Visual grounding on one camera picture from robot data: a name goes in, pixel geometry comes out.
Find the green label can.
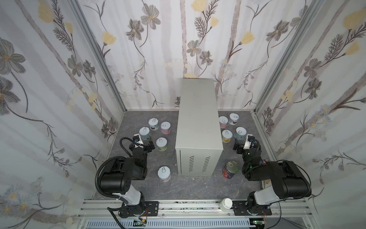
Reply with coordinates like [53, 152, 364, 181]
[156, 137, 168, 151]

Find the blue red tomato can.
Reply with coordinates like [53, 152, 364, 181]
[222, 161, 239, 179]

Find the yellow label can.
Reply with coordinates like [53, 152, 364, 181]
[222, 129, 233, 143]

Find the pink white can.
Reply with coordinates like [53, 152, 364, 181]
[157, 166, 171, 182]

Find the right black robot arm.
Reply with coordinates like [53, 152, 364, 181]
[233, 135, 312, 216]

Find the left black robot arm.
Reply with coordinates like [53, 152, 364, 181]
[94, 134, 155, 220]

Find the teal label can left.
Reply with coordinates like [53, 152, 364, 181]
[139, 127, 151, 140]

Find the teal can right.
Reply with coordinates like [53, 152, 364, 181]
[234, 127, 247, 140]

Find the dark label can left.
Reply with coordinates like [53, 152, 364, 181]
[148, 118, 159, 131]

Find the pink label can left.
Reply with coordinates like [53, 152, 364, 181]
[161, 121, 171, 135]

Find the white dark can right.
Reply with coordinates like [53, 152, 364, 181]
[228, 113, 240, 126]

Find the pink can right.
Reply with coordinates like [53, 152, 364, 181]
[219, 116, 228, 129]

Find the grey metal cabinet box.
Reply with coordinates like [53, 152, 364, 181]
[175, 79, 223, 177]

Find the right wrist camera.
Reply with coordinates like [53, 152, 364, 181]
[244, 134, 255, 149]

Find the white cable duct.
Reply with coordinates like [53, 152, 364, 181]
[85, 218, 255, 229]

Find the aluminium rail frame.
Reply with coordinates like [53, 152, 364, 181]
[78, 199, 319, 229]

